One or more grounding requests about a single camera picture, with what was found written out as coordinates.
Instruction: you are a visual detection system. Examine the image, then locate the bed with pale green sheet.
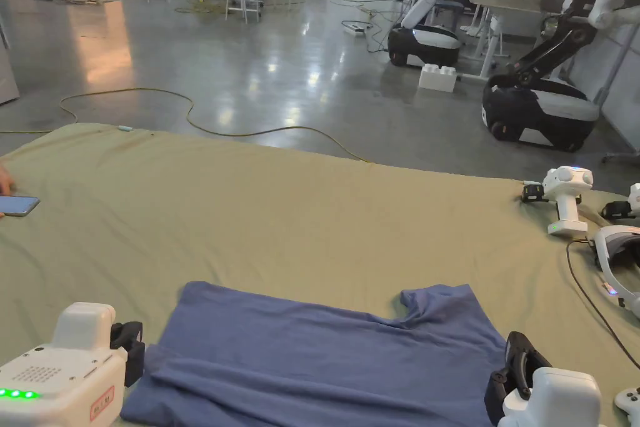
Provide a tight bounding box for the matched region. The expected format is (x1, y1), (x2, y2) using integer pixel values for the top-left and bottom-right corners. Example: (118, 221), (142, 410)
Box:
(0, 123), (640, 427)

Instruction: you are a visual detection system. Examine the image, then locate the blue shirt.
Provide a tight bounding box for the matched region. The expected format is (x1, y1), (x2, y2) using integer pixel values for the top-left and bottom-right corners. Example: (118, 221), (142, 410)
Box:
(119, 283), (512, 427)

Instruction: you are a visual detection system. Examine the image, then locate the white headset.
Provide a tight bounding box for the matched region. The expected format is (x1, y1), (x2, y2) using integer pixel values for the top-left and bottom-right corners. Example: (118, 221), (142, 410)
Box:
(594, 225), (640, 321)

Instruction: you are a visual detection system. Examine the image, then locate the white hand controller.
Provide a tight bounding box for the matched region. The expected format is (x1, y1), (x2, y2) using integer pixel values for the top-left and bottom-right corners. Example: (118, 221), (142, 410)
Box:
(614, 384), (640, 416)

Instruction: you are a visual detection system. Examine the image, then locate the white-legged desk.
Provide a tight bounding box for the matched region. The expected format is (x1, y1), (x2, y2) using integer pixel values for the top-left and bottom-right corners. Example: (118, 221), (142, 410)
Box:
(462, 0), (548, 83)

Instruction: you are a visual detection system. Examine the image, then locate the white power strip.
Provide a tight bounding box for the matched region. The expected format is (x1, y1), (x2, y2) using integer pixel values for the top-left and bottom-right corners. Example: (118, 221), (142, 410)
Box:
(342, 21), (374, 39)

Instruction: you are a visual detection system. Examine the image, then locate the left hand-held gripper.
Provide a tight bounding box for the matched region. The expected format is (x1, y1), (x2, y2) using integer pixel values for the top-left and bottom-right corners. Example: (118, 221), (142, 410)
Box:
(0, 301), (146, 427)

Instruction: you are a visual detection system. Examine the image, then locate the spare hand-held gripper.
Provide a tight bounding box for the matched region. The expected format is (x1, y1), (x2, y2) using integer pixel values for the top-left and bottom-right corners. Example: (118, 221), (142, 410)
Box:
(599, 181), (640, 223)
(519, 166), (596, 238)

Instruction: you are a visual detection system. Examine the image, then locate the white and black mobile robot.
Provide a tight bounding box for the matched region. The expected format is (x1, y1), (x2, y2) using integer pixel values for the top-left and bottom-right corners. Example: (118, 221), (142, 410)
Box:
(481, 0), (640, 153)
(387, 0), (493, 69)

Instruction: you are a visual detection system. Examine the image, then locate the yellow floor cable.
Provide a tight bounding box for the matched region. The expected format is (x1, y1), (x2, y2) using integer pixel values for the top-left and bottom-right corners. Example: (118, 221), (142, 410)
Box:
(0, 88), (372, 164)

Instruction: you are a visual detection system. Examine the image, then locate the black cable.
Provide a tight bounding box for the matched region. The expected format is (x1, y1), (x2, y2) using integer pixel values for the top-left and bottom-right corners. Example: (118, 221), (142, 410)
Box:
(566, 239), (640, 384)

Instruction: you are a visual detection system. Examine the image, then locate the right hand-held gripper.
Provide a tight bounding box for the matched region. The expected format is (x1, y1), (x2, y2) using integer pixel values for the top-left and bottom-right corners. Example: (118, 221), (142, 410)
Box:
(483, 331), (603, 427)

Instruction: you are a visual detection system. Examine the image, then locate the white toy brick block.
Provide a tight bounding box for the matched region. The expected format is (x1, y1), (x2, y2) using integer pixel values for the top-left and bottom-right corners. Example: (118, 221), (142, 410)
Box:
(418, 63), (459, 93)

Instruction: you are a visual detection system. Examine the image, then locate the smartphone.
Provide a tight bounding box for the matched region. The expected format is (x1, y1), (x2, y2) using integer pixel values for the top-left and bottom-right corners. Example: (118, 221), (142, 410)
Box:
(0, 195), (41, 219)

